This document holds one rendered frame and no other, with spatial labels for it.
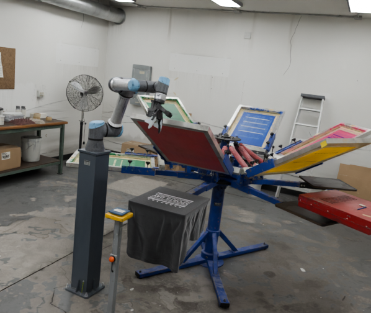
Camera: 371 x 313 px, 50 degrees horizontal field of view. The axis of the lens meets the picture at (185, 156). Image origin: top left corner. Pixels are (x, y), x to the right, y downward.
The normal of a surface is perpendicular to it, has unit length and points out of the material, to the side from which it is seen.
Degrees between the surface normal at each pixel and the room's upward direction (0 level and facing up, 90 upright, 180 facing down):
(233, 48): 90
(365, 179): 78
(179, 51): 90
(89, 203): 90
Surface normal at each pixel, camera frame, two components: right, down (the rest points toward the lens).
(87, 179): -0.47, 0.13
